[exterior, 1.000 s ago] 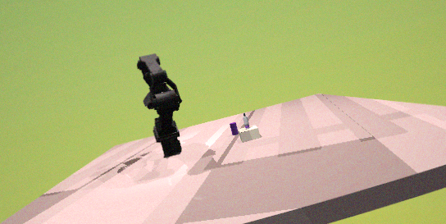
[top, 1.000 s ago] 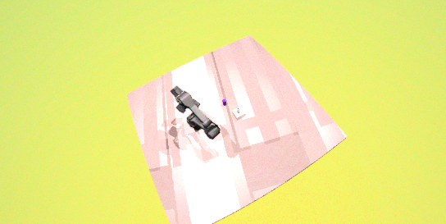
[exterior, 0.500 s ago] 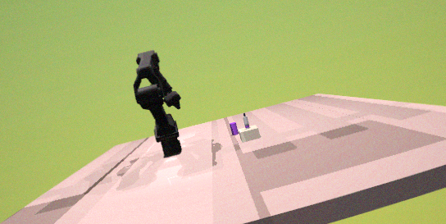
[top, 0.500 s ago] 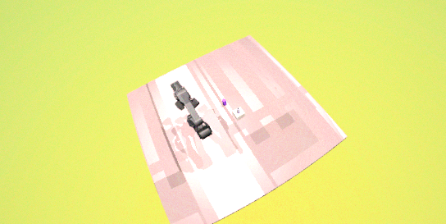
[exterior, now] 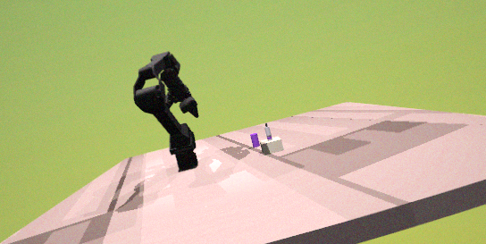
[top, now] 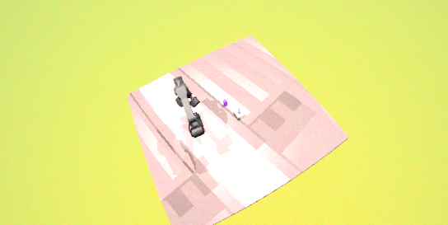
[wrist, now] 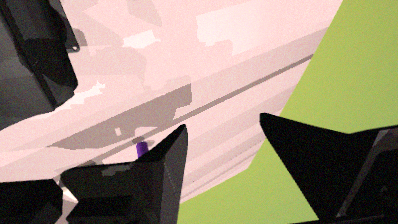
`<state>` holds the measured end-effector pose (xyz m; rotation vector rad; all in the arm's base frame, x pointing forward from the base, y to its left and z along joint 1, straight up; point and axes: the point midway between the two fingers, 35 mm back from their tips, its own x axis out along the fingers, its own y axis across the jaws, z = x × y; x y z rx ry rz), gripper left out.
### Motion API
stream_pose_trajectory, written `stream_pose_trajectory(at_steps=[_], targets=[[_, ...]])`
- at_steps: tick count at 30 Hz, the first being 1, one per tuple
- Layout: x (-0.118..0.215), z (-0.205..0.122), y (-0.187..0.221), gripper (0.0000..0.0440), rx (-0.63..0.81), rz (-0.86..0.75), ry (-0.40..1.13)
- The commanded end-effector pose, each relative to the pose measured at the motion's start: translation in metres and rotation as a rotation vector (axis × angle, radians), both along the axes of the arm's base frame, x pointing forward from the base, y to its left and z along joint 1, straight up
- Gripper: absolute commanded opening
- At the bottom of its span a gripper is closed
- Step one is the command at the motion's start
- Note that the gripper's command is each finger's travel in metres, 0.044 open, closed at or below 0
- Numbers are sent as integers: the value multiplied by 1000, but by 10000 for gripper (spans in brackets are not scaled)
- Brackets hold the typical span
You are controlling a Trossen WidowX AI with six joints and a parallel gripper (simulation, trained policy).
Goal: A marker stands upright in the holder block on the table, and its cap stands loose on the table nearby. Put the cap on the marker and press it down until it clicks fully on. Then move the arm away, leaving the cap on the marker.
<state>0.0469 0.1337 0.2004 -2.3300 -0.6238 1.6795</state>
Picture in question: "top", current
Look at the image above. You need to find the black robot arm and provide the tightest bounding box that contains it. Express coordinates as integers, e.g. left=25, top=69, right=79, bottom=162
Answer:
left=173, top=77, right=205, bottom=138

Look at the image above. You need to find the cream block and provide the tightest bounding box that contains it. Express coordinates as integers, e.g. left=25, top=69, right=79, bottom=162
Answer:
left=233, top=108, right=246, bottom=121

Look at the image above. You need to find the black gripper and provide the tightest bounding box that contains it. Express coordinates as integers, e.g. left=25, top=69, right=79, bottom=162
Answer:
left=189, top=90, right=200, bottom=108

